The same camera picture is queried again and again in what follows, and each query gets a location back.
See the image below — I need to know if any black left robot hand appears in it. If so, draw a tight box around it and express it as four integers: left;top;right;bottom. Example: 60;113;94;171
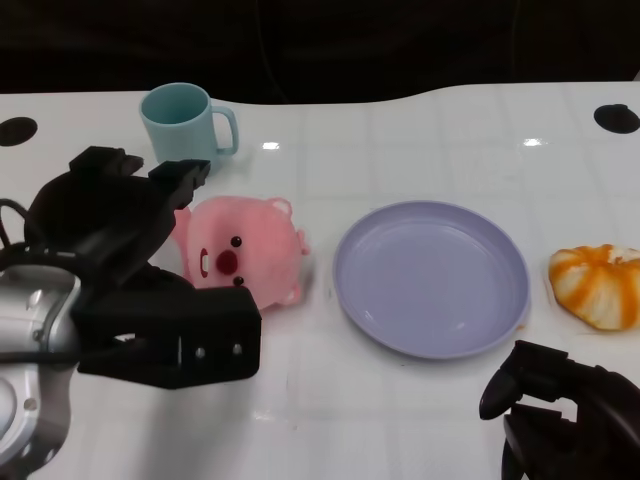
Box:
24;145;264;391

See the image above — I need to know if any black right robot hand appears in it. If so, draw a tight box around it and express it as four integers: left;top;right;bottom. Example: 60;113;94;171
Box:
479;340;640;480

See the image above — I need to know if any pink plush beaver doll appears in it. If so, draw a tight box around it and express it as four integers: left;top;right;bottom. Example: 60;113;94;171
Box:
172;196;312;314

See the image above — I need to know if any lilac plastic plate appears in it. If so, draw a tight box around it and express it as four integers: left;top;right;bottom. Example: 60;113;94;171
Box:
333;199;531;361

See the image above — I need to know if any teal plastic mug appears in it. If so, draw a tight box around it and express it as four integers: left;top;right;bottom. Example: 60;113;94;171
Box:
138;82;239;177

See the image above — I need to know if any orange and white bread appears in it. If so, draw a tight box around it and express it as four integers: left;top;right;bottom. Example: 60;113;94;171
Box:
548;243;640;331

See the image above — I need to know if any black round table grommet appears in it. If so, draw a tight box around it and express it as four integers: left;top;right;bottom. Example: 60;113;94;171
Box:
593;103;640;134
0;117;39;147

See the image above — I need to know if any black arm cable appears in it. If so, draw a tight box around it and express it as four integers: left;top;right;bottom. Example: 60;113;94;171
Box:
0;198;81;366

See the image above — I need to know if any thin dark background cable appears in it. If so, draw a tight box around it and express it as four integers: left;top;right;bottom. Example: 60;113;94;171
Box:
252;0;292;104

